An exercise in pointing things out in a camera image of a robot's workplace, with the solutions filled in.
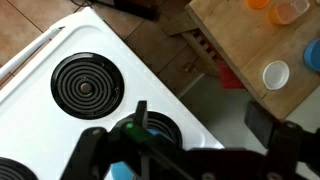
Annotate wooden butcher block table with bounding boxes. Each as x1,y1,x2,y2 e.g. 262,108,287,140
162,0,320,120

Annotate white electric stove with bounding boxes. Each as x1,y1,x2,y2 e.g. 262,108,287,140
0,6,225,180

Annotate blue plastic container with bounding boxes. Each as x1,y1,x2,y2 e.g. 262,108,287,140
303,38,320,73

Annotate red cloth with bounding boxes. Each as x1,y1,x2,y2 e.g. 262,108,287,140
217,60,247,90

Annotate white oven door handle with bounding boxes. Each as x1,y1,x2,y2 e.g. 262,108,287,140
0,25,66,82

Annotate small black coil burner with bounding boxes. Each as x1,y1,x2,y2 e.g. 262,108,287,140
50,52,125,121

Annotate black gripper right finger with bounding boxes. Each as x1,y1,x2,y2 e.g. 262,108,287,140
244,100,320,180

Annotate clear container orange contents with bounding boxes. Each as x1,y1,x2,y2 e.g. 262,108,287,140
268,0,311,26

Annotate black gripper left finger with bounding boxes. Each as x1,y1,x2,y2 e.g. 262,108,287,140
59,99,158,180

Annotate white round lid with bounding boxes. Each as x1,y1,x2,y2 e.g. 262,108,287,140
261,60,291,91

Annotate orange plastic cup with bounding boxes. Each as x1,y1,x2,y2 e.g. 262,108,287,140
244,0,270,10

